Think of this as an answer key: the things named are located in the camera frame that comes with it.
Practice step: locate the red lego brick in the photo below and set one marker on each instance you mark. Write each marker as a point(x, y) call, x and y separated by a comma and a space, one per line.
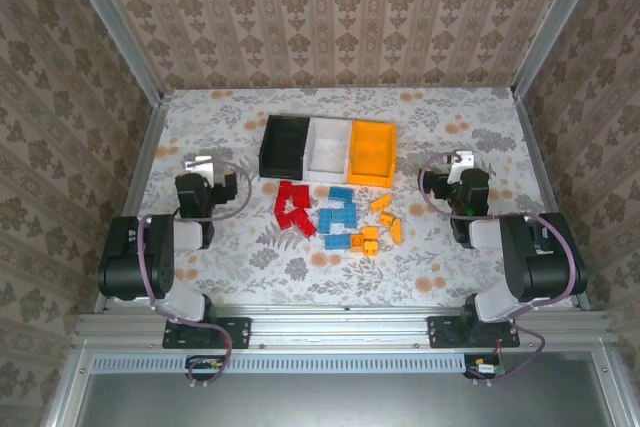
point(291, 219)
point(280, 209)
point(307, 228)
point(285, 190)
point(300, 196)

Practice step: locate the orange plastic bin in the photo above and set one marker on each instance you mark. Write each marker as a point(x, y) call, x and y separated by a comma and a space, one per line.
point(372, 152)

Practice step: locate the aluminium frame bar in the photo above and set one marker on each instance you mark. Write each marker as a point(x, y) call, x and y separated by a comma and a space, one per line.
point(617, 387)
point(67, 392)

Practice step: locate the floral patterned table cover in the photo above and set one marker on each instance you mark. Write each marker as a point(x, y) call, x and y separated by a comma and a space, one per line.
point(350, 287)

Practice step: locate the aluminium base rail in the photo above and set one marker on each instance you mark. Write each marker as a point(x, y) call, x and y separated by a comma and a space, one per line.
point(340, 327)

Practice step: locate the white plastic bin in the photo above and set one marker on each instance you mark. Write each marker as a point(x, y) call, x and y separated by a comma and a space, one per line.
point(327, 154)

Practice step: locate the small orange lego brick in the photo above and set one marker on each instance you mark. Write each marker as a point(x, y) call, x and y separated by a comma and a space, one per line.
point(370, 233)
point(371, 247)
point(386, 219)
point(357, 243)

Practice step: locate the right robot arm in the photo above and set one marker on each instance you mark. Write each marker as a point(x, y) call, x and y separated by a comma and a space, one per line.
point(545, 267)

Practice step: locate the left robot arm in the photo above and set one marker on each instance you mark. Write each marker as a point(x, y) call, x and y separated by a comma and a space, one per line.
point(125, 257)

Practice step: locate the grey metal sheet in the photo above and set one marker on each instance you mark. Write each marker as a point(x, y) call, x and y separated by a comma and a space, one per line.
point(350, 402)

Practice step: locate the small blue lego brick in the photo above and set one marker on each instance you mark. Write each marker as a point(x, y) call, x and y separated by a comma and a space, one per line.
point(351, 206)

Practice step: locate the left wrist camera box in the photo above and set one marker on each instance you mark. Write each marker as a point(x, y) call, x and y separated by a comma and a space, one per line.
point(199, 166)

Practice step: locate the aluminium frame post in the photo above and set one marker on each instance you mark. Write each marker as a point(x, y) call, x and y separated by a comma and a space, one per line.
point(114, 22)
point(558, 22)

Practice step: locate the black plastic bin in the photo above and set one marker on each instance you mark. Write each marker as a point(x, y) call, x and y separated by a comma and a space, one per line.
point(282, 147)

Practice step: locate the aluminium side rail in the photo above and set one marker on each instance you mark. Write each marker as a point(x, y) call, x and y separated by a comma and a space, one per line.
point(134, 197)
point(541, 167)

